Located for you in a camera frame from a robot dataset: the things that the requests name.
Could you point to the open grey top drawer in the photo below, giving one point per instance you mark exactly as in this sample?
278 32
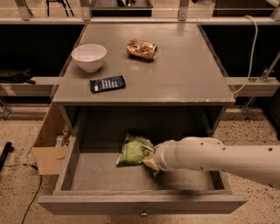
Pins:
90 181

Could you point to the black tube on floor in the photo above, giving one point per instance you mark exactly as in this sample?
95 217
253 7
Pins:
6 150

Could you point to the black object on ledge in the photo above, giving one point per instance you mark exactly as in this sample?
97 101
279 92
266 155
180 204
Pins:
15 76

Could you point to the cardboard box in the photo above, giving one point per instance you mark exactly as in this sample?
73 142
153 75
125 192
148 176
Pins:
50 147

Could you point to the crushed orange soda can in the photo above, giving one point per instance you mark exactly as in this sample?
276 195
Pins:
142 49

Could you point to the dark blue snack packet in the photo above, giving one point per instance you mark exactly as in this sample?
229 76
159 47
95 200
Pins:
107 84

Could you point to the metal bracket on rail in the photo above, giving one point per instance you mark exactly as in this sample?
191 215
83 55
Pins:
265 74

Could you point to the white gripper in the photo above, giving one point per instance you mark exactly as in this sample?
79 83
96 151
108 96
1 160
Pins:
161 157

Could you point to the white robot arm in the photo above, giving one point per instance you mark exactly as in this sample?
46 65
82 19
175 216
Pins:
258 163

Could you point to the white ceramic bowl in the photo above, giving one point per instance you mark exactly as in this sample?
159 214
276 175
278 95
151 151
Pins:
89 57

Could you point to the green jalapeno chip bag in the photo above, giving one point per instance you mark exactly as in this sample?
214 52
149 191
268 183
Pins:
134 149

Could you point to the metal railing frame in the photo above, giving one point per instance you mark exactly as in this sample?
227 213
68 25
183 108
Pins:
79 12

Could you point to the grey wooden cabinet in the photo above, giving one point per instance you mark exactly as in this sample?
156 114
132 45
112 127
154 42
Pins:
184 73

